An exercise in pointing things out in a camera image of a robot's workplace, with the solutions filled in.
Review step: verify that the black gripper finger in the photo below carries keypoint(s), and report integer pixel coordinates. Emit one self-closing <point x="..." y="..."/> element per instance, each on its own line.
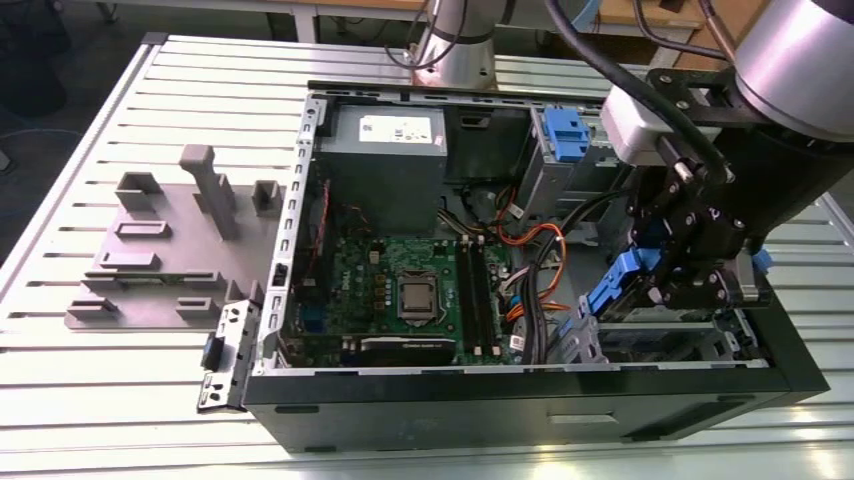
<point x="700" y="287"/>
<point x="656" y="220"/>

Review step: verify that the hard disk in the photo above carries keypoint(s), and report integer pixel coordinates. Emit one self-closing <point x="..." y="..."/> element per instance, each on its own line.
<point x="620" y="275"/>

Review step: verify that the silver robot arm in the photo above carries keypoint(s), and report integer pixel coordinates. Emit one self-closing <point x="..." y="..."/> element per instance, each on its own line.
<point x="460" y="55"/>

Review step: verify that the silver disk bay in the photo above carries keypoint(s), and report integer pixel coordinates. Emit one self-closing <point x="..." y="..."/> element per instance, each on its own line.
<point x="589" y="340"/>

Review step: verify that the silver optical drive cage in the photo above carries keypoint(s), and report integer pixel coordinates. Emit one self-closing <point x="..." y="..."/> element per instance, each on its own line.
<point x="553" y="190"/>

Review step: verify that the blue plastic drive latch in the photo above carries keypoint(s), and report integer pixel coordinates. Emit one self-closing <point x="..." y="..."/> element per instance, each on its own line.
<point x="567" y="135"/>

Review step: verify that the brown wooden cabinet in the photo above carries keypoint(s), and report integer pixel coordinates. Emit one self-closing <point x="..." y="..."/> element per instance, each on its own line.
<point x="689" y="55"/>

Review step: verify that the black RAM slot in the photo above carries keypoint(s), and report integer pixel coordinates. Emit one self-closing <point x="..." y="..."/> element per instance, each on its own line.
<point x="487" y="295"/>
<point x="468" y="295"/>

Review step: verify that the wooden workbench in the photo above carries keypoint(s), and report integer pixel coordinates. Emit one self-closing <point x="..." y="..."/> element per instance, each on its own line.
<point x="680" y="15"/>

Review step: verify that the CPU socket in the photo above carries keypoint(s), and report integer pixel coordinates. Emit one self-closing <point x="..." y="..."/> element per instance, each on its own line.
<point x="417" y="274"/>

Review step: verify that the green motherboard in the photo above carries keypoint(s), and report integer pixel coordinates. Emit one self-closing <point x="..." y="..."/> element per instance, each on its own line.
<point x="400" y="255"/>

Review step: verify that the silver CPU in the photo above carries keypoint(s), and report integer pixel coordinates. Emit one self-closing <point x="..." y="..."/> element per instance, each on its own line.
<point x="417" y="299"/>

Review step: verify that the silver power supply unit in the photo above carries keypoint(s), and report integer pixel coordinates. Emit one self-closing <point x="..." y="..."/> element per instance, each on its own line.
<point x="380" y="190"/>

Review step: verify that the black open PC case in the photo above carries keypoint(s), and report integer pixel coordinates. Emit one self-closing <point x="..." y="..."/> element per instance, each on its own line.
<point x="467" y="415"/>

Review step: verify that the black graphics card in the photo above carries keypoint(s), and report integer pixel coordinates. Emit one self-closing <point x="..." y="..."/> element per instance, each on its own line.
<point x="400" y="350"/>

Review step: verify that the grey parts rack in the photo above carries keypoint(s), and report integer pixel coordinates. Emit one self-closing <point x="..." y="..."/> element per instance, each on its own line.
<point x="180" y="255"/>

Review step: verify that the green RAM stick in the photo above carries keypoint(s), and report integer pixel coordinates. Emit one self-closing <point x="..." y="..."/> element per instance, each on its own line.
<point x="142" y="281"/>

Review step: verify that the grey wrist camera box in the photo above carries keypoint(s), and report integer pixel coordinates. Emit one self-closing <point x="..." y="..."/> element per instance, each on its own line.
<point x="633" y="130"/>

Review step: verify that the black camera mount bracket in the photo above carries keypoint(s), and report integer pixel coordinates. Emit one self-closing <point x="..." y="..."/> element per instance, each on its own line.
<point x="693" y="95"/>

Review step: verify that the silver card retention bracket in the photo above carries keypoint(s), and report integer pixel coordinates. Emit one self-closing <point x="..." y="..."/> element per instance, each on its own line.
<point x="236" y="325"/>

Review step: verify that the blue bracket latch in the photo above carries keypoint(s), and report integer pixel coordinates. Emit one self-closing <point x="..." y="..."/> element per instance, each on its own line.
<point x="213" y="352"/>

